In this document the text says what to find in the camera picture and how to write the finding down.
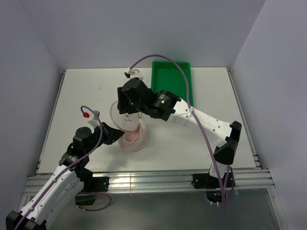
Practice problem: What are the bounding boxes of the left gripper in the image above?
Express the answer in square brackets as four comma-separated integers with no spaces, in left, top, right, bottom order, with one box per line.
[84,121,124,154]

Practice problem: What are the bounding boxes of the pink bra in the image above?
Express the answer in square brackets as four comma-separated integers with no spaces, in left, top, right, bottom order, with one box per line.
[122,128,140,144]

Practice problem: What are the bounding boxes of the white mesh laundry bag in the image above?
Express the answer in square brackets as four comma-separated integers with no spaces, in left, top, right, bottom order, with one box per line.
[109,101,147,152]

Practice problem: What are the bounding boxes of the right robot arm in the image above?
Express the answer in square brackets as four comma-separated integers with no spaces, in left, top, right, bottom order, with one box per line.
[118,78,242,189]

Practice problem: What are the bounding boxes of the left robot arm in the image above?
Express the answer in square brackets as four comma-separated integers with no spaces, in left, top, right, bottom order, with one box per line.
[5,123,124,230]

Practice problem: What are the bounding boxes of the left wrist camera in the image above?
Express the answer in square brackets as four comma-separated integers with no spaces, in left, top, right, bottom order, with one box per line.
[87,110,100,128]

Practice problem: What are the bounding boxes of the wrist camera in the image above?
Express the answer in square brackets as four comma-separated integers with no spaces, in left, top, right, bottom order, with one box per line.
[87,110,100,128]
[124,68,143,80]

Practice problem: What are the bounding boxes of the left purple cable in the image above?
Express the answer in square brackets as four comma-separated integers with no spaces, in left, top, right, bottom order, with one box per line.
[13,105,106,230]

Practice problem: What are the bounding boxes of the purple cable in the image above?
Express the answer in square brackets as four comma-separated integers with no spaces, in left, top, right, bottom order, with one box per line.
[13,105,106,230]
[129,54,238,209]

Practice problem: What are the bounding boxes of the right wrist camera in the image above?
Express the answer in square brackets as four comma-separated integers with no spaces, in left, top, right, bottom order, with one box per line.
[124,68,143,80]

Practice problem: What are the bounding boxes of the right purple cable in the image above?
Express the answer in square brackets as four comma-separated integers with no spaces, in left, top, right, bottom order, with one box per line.
[129,54,238,209]

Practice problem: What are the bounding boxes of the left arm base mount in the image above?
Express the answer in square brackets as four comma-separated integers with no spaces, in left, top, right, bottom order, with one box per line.
[74,176,112,212]

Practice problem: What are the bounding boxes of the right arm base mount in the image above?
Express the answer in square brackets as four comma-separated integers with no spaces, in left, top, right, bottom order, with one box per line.
[191,172,236,189]

